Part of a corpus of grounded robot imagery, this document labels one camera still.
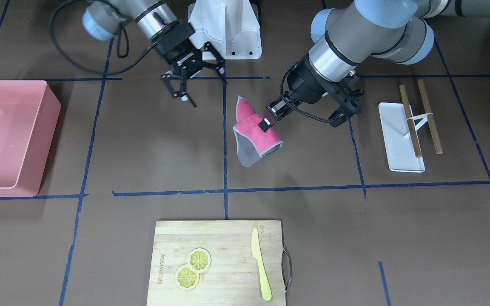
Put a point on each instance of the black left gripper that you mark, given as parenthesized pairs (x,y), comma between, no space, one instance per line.
(306,83)

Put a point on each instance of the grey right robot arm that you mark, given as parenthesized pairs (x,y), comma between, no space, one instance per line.
(104,19)

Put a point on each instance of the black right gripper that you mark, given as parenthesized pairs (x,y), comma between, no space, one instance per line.
(176,43)

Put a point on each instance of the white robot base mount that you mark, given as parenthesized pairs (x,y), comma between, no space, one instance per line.
(232,26)

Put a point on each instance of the bamboo cutting board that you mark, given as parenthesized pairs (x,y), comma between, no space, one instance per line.
(232,279)

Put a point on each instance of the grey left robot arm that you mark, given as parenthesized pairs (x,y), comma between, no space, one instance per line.
(395,30)

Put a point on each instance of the lemon slice near board edge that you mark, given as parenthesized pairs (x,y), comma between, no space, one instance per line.
(186,279)

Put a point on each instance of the pink and grey cleaning cloth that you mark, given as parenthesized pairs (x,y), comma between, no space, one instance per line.
(253,143)

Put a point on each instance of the yellow plastic knife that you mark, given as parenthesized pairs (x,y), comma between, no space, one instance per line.
(265,287)

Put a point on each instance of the pink plastic bin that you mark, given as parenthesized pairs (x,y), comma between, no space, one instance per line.
(29,112)

